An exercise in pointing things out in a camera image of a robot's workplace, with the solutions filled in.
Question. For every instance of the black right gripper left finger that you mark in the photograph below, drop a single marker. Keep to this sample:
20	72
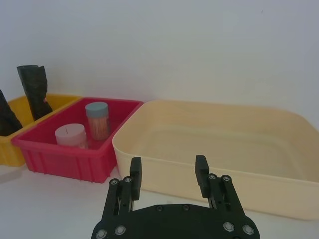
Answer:
135	179

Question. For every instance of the clear jar with blue lid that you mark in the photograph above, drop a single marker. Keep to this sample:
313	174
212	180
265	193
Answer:
97	122

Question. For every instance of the red plastic bin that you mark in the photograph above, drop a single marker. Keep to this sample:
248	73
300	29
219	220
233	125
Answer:
67	161

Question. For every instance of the yellow plastic bin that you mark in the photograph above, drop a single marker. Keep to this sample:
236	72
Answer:
10	152

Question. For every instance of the cream plastic tray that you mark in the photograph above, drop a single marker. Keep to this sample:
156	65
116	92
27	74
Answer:
199	169

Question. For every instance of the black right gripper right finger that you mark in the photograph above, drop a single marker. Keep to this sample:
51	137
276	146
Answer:
202	179

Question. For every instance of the clear jar with white lid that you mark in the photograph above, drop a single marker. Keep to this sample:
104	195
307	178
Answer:
70	135

